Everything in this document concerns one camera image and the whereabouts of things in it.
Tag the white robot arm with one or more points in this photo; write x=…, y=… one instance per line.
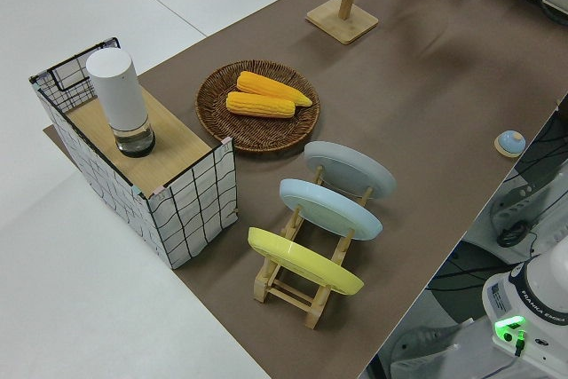
x=541, y=290

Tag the yellow corn cob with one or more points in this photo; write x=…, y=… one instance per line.
x=262, y=84
x=257, y=105

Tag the brown table mat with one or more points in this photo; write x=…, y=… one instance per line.
x=421, y=86

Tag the brown wicker basket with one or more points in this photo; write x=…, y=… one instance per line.
x=266, y=135

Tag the grey plate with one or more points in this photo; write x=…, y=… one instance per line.
x=350, y=166

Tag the light blue plate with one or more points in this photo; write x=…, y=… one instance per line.
x=328, y=210

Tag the blue round bell button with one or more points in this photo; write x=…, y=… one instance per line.
x=510, y=144

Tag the white cylinder grinder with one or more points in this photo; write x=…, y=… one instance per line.
x=117, y=95

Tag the yellow plate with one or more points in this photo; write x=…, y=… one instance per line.
x=306, y=263

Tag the wooden dish rack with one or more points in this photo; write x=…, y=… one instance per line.
x=317, y=308

